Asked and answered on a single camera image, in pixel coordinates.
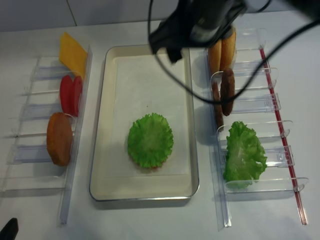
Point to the clear acrylic left rack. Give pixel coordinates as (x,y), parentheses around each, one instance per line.
(28,167)

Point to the brown bread slice in rack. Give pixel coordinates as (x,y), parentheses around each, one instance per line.
(59,137)

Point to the clear acrylic right rack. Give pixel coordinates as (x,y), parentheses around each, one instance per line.
(259,109)

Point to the green lettuce on tray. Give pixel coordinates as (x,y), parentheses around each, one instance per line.
(150,140)

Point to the green lettuce in rack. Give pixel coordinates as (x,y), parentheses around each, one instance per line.
(246,158)

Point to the white parchment tray liner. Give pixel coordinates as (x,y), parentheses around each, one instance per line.
(142,87)

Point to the red tomato under lettuce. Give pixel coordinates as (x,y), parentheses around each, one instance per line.
(152,167)

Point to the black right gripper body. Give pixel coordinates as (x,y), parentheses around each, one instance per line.
(195,24)

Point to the yellow cheese slice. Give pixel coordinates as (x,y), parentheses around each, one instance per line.
(72,55)

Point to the clear acrylic rack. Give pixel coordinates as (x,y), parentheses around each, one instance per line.
(28,167)
(259,109)

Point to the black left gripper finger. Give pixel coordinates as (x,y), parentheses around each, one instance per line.
(10,230)

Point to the cream metal tray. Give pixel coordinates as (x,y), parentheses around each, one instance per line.
(102,186)

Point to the bun half left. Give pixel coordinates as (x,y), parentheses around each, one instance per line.
(214,57)

